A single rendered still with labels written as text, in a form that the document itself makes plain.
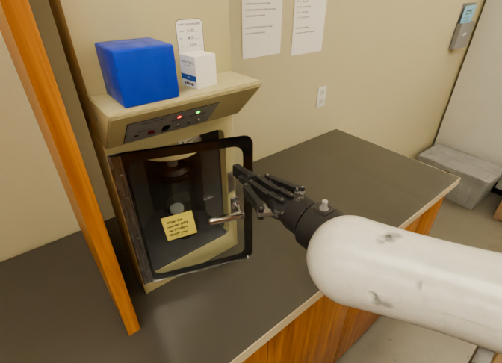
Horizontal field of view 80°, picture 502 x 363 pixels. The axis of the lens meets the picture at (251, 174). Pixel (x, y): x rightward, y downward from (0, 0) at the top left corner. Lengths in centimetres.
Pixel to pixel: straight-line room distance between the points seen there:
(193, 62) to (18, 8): 26
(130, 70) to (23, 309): 76
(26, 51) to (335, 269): 48
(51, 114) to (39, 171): 62
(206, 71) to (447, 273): 50
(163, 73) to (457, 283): 49
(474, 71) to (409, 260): 311
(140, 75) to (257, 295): 65
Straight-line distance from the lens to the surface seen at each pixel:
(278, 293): 92
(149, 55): 54
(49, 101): 54
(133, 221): 77
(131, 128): 59
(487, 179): 315
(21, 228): 124
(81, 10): 62
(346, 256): 35
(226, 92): 62
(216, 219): 73
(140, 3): 65
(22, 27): 52
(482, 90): 340
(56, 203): 121
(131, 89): 54
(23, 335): 103
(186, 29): 69
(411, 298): 35
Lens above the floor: 168
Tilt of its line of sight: 32 degrees down
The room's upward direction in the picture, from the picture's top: straight up
